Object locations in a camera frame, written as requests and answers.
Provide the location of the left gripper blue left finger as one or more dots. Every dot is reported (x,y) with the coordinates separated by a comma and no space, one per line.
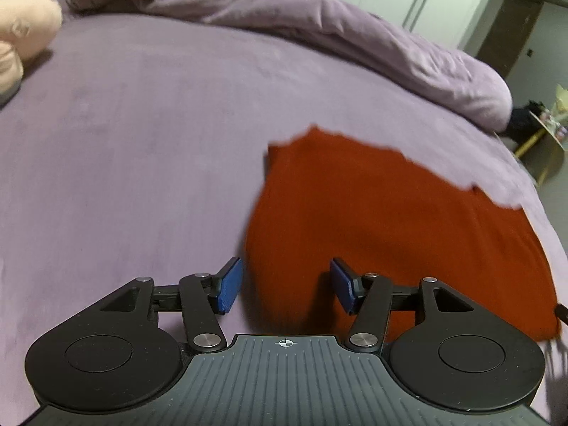
(225,286)

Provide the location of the black clothing on rack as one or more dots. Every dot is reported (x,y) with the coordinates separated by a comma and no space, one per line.
(523,122)

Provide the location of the red knitted sweater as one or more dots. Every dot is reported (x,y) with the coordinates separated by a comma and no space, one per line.
(327,196)

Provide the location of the yellow wooden rack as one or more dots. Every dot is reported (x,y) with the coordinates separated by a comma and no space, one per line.
(544,152)

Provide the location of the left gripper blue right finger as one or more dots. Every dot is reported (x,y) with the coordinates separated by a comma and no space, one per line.
(348,286)

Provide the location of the purple rolled duvet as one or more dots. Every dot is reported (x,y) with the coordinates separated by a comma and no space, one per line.
(447,77)

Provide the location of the purple bed sheet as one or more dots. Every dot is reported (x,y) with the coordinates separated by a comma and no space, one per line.
(135,147)

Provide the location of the pink plush toy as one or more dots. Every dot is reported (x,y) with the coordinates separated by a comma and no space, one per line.
(27,28)

